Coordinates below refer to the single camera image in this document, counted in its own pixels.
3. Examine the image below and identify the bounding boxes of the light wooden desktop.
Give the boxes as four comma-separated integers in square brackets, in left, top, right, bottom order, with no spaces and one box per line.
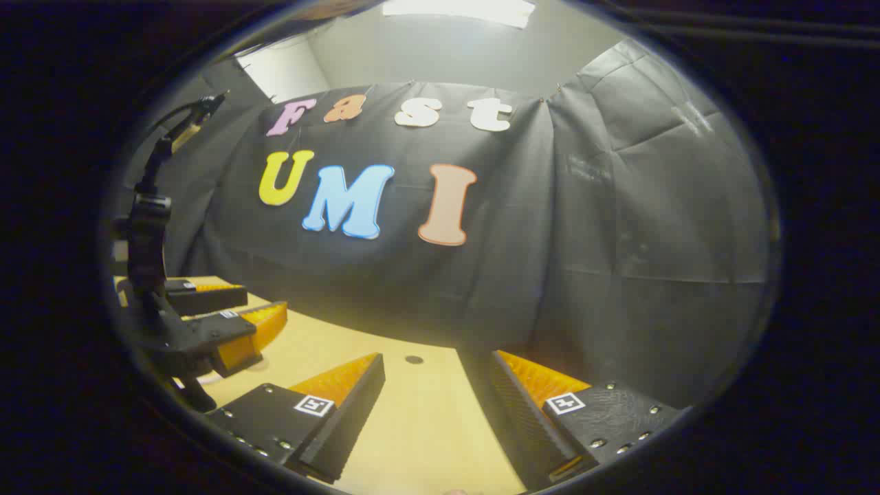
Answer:
[113,275,530,495]

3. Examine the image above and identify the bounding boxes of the black backdrop cloth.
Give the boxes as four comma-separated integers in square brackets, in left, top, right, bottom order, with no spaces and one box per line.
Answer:
[113,38,771,413]

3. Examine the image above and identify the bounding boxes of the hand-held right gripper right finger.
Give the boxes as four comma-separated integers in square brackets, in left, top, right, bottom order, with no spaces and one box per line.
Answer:
[489,349,681,490]

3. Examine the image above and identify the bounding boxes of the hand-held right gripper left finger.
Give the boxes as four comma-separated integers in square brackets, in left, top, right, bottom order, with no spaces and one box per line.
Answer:
[205,352,386,484]

